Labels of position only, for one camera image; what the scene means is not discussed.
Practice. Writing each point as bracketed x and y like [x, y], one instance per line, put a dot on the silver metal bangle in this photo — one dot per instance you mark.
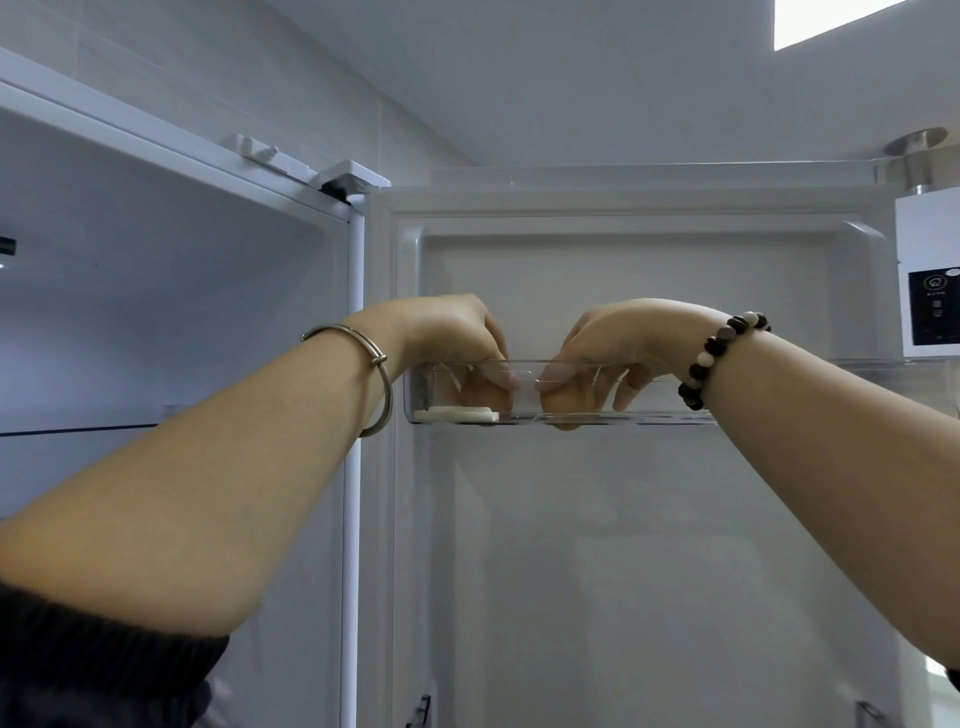
[384, 390]

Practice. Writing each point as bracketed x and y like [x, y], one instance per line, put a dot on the white wall water heater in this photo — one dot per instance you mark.
[930, 247]

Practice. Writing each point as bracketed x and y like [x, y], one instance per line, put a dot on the white fridge door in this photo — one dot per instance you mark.
[600, 570]

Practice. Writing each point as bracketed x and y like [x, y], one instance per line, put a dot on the person's right hand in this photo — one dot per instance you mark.
[637, 334]

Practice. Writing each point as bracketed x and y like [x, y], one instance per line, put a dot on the person's right fingers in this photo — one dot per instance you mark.
[577, 390]

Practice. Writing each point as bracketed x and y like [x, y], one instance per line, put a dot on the small white plastic clip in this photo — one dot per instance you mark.
[253, 146]

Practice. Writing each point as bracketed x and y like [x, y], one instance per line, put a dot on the person's left hand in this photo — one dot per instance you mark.
[442, 330]

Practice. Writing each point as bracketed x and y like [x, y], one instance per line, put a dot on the person's left forearm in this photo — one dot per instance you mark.
[210, 480]

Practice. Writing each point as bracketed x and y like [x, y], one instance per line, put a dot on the person's left fingers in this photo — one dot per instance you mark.
[480, 386]

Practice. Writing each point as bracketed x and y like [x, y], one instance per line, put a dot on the white fridge hinge cover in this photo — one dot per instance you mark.
[351, 177]

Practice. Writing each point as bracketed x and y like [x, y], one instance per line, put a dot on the flat white plastic tray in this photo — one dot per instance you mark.
[454, 414]

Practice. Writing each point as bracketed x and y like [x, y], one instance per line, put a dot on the white fridge body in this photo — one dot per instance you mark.
[150, 262]

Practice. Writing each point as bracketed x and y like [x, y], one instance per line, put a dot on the person's right forearm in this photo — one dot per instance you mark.
[847, 465]

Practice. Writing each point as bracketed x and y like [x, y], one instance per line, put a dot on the silver exhaust pipe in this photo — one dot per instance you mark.
[919, 161]

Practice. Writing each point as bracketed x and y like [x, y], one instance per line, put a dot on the square ceiling light panel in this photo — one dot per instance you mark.
[829, 22]

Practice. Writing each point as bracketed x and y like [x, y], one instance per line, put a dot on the black sleeve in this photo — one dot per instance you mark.
[90, 667]

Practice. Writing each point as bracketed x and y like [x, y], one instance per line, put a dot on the clear plastic door shelf bin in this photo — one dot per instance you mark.
[787, 397]

